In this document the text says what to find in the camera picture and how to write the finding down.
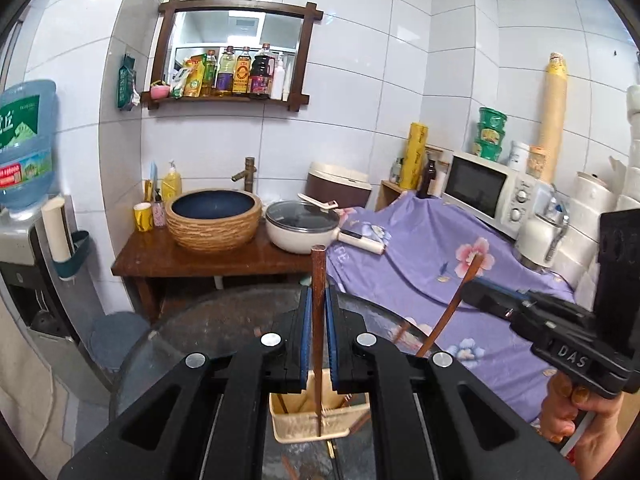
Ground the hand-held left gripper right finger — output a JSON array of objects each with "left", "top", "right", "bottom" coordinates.
[{"left": 325, "top": 284, "right": 583, "bottom": 480}]

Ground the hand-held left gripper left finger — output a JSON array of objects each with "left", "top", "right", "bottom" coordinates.
[{"left": 57, "top": 285, "right": 314, "bottom": 480}]

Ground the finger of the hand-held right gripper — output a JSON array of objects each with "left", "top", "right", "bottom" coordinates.
[
  {"left": 461, "top": 284, "right": 532, "bottom": 322},
  {"left": 470, "top": 279, "right": 556, "bottom": 307}
]

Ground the beige perforated utensil holder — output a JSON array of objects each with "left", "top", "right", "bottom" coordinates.
[{"left": 268, "top": 369, "right": 372, "bottom": 444}]

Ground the person's right hand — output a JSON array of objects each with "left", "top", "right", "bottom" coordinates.
[{"left": 539, "top": 372, "right": 627, "bottom": 480}]

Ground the white kettle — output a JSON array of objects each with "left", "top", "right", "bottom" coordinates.
[{"left": 514, "top": 184, "right": 572, "bottom": 269}]

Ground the purple floral cloth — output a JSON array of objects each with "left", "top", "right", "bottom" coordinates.
[{"left": 324, "top": 192, "right": 577, "bottom": 427}]

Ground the white microwave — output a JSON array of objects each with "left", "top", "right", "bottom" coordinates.
[{"left": 442, "top": 149, "right": 539, "bottom": 242}]

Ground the white lidded pan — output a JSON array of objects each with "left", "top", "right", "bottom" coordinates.
[{"left": 264, "top": 199, "right": 389, "bottom": 257}]

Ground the black chopstick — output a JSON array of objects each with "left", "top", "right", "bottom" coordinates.
[{"left": 326, "top": 439, "right": 346, "bottom": 480}]

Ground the stack of white paper rolls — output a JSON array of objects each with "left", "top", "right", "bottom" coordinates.
[{"left": 550, "top": 84, "right": 640, "bottom": 292}]

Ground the brown glass bottle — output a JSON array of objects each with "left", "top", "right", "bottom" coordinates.
[{"left": 415, "top": 157, "right": 439, "bottom": 200}]

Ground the orange lidded jar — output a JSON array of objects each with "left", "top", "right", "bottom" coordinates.
[{"left": 527, "top": 145, "right": 546, "bottom": 179}]

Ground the white jar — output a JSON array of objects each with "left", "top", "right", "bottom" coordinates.
[{"left": 508, "top": 140, "right": 530, "bottom": 174}]

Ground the white rice paddle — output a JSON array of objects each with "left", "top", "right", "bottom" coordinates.
[{"left": 297, "top": 192, "right": 340, "bottom": 211}]

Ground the woven sink basin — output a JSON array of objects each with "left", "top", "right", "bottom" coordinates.
[{"left": 164, "top": 188, "right": 264, "bottom": 255}]

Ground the wooden box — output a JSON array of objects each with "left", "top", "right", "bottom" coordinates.
[{"left": 374, "top": 179, "right": 407, "bottom": 212}]

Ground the stack of green noodle cups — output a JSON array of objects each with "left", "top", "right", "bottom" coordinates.
[{"left": 472, "top": 106, "right": 509, "bottom": 163}]

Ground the yellow wrap roll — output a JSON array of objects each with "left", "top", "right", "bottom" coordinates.
[{"left": 398, "top": 121, "right": 429, "bottom": 191}]

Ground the brown rice cooker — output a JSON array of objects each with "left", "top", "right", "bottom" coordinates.
[{"left": 305, "top": 161, "right": 374, "bottom": 210}]

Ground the wooden counter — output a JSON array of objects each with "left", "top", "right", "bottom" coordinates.
[{"left": 110, "top": 229, "right": 332, "bottom": 327}]

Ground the bronze faucet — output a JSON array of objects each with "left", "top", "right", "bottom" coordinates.
[{"left": 230, "top": 156, "right": 257, "bottom": 194}]

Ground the tall stack of paper cups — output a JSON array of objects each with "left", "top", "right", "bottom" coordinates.
[{"left": 537, "top": 52, "right": 571, "bottom": 184}]

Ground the grey blue floor mat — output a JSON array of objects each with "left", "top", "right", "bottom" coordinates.
[{"left": 87, "top": 311, "right": 152, "bottom": 374}]

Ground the small pink pump bottle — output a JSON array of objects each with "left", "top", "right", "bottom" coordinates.
[{"left": 152, "top": 188, "right": 168, "bottom": 229}]

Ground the yellow cup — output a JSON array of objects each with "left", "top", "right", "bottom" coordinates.
[{"left": 132, "top": 202, "right": 154, "bottom": 234}]

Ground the yellow soap bottle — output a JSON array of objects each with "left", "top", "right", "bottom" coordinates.
[{"left": 160, "top": 159, "right": 183, "bottom": 204}]

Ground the blue toothbrush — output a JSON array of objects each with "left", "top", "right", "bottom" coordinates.
[{"left": 145, "top": 160, "right": 160, "bottom": 204}]

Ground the green cup holder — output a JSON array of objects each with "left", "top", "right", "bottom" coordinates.
[{"left": 52, "top": 229, "right": 91, "bottom": 281}]

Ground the white plastic bottle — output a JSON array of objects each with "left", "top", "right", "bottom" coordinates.
[{"left": 270, "top": 54, "right": 287, "bottom": 101}]

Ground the dark soy sauce bottle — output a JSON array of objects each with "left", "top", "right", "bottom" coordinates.
[{"left": 248, "top": 42, "right": 276, "bottom": 100}]

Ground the white paper cup tube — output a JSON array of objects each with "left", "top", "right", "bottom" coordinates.
[{"left": 40, "top": 195, "right": 74, "bottom": 266}]

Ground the orange label sauce bottle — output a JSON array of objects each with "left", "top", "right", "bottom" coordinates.
[{"left": 232, "top": 46, "right": 252, "bottom": 96}]

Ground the purple label sauce bottle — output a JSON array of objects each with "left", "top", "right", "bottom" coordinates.
[{"left": 215, "top": 45, "right": 236, "bottom": 96}]

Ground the grey water dispenser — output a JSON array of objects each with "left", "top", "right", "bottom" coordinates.
[{"left": 0, "top": 194, "right": 83, "bottom": 361}]

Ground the beige cloth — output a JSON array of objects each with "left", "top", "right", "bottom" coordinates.
[{"left": 0, "top": 290, "right": 71, "bottom": 480}]

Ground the wooden framed mirror shelf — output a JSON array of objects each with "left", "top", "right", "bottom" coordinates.
[{"left": 139, "top": 0, "right": 324, "bottom": 114}]

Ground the green hanging packet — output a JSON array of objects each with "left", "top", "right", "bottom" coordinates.
[{"left": 117, "top": 53, "right": 139, "bottom": 111}]

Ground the blue water jug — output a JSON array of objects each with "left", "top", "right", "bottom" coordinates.
[{"left": 0, "top": 79, "right": 59, "bottom": 222}]

